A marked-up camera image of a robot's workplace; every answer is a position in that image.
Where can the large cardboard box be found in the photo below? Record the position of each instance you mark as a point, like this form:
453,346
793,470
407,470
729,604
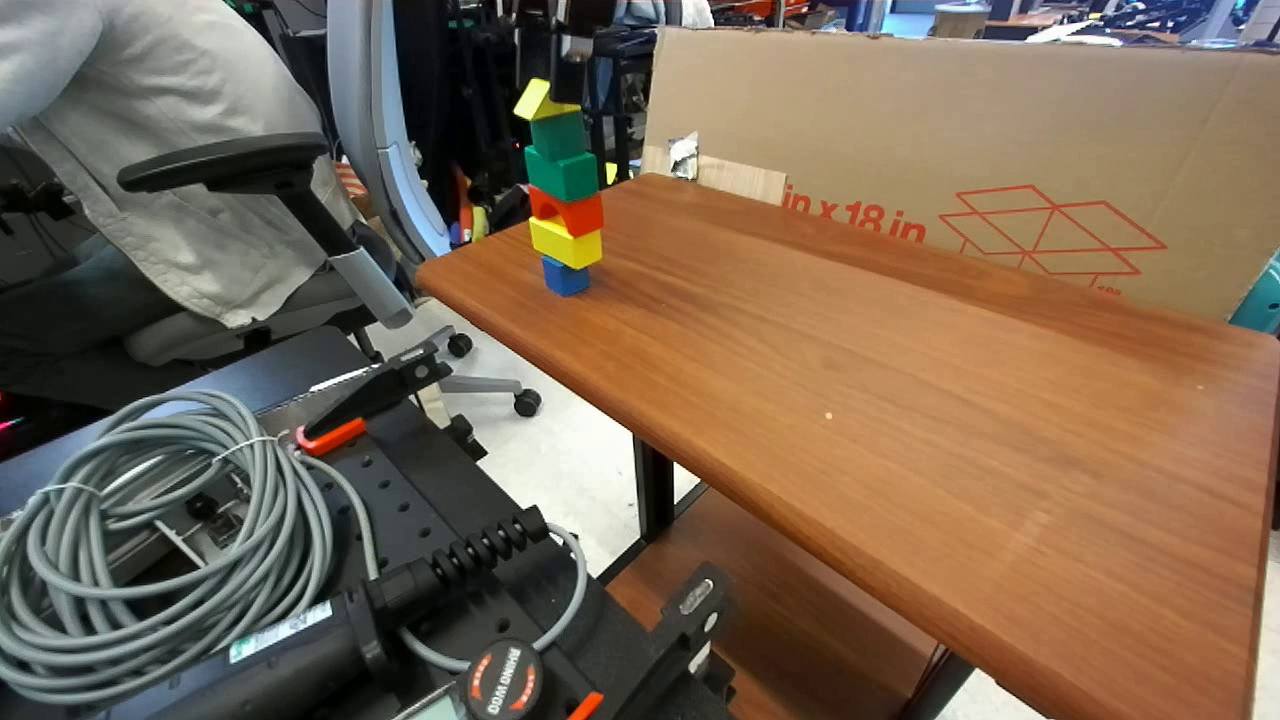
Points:
933,132

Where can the pale curved frame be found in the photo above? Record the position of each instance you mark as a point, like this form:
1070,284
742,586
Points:
374,123

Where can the teal container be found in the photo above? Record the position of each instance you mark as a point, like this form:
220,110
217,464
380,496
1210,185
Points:
1260,303

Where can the green rectangular block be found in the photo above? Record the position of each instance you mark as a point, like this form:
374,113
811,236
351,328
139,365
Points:
563,174

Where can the black red round knob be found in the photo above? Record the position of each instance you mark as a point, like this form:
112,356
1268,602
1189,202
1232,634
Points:
500,682

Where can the person in white shirt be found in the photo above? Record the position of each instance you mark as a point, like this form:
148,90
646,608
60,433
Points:
175,160

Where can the yellow rectangular block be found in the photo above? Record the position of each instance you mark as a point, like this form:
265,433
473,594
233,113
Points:
564,245

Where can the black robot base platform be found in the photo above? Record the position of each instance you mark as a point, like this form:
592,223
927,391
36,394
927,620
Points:
441,520

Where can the green cube block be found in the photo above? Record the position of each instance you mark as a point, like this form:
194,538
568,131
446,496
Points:
563,138

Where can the blue block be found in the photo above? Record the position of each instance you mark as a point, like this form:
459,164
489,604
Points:
564,276

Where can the black clamp with orange grip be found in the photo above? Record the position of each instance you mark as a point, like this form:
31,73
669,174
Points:
360,397

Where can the brown wooden lower shelf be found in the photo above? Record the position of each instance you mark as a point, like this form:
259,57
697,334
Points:
772,625

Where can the yellow triangle block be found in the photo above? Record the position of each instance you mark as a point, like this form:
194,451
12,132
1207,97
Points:
539,97

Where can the black office chair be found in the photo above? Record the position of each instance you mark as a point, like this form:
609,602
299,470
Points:
220,160

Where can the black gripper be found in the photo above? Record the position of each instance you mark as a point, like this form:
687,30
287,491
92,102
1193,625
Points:
590,34

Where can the red arch block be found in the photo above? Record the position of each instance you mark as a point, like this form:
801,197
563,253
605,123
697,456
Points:
574,215

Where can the black table leg frame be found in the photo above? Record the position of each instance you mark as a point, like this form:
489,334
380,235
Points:
655,486

